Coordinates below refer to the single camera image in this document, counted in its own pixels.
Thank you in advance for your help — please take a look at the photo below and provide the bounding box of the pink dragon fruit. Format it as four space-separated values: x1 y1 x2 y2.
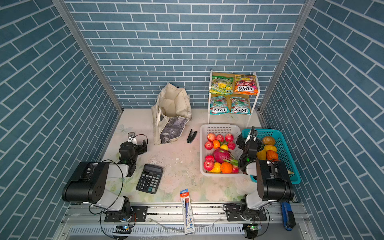
213 149 239 166

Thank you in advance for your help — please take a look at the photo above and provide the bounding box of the large orange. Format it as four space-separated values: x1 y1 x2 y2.
221 162 233 174

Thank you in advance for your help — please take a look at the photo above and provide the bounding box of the beige canvas tote bag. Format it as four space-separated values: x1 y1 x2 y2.
152 83 192 145

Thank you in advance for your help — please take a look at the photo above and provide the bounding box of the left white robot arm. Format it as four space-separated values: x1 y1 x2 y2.
62 140 148 223

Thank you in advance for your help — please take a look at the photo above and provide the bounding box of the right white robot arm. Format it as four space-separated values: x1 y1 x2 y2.
223 128 294 222

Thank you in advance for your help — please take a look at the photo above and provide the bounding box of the green Fox's candy bag right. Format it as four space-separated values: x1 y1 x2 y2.
231 97 251 115

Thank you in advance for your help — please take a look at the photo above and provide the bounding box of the green fox's candy bag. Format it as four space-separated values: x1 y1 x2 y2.
231 97 251 115
210 96 230 115

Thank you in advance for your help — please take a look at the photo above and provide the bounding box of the green Fox's candy bag left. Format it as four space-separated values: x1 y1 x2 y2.
210 96 230 115

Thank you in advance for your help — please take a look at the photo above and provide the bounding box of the orange Fox's candy bag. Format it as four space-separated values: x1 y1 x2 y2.
234 75 259 95

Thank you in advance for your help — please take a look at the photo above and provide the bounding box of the green yellow candy bag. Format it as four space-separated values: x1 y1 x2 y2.
210 76 234 96

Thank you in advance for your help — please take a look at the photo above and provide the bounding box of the brown potato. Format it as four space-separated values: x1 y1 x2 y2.
262 136 276 146

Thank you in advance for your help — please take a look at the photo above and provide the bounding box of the orange pumpkin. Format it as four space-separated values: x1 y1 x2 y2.
266 150 279 162

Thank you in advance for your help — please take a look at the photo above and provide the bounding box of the yellow lemon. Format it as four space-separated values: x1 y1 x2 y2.
220 144 229 151

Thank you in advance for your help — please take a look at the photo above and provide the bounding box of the small red apple front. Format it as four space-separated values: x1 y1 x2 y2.
232 166 240 174

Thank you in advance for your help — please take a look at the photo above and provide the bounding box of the black desk calculator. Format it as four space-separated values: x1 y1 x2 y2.
136 164 164 195

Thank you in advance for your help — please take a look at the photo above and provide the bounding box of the small orange tangerine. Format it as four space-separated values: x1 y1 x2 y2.
213 140 221 150

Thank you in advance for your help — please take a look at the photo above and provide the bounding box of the teal plastic vegetable basket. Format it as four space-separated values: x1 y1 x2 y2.
255 129 301 185

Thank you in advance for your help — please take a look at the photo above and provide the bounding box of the yellow pear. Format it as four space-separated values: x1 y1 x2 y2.
209 162 221 174

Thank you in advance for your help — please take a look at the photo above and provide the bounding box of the white plastic fruit basket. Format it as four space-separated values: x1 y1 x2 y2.
200 124 247 178

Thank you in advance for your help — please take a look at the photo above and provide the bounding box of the blue utility knife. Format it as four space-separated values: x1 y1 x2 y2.
281 202 296 231

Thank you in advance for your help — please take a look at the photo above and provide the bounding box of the packaged pen blister pack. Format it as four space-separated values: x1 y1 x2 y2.
180 189 196 235

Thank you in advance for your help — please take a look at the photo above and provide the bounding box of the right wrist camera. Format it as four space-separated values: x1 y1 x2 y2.
246 133 258 146

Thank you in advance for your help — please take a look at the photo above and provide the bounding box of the white wire shelf rack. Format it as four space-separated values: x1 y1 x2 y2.
208 71 261 128

